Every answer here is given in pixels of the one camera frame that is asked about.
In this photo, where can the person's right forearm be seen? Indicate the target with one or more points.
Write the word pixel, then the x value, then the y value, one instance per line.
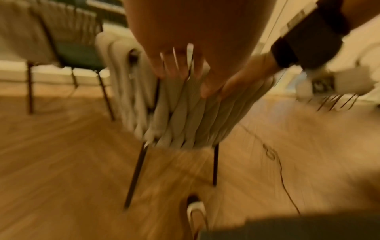
pixel 363 11

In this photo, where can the white shoe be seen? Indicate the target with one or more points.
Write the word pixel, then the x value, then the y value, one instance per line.
pixel 196 216

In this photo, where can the person's right hand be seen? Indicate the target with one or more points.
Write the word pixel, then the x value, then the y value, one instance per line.
pixel 252 70

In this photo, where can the woven chair with green cushion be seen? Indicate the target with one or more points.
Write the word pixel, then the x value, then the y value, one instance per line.
pixel 50 32

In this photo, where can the person's left hand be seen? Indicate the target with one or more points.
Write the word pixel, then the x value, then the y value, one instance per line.
pixel 196 25

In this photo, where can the person's dark trouser leg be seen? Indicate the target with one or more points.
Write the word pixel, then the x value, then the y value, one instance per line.
pixel 297 228

